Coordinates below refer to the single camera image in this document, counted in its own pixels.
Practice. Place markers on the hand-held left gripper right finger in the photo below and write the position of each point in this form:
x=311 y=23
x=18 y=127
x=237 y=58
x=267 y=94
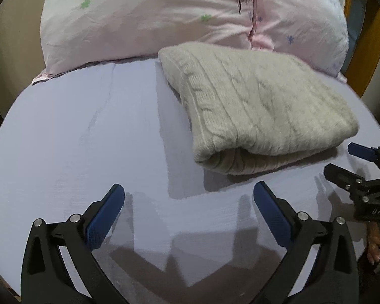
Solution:
x=273 y=216

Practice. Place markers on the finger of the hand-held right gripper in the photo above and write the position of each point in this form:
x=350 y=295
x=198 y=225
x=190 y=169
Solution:
x=363 y=151
x=339 y=174

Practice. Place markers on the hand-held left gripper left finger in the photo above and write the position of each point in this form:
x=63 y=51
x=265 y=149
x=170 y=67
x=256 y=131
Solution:
x=105 y=215

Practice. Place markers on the person's right hand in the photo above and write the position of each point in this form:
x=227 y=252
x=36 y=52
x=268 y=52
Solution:
x=375 y=243

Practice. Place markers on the wooden headboard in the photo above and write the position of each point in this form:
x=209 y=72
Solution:
x=372 y=38

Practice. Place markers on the pink floral pillow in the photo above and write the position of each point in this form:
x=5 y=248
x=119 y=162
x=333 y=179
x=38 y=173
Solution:
x=164 y=19

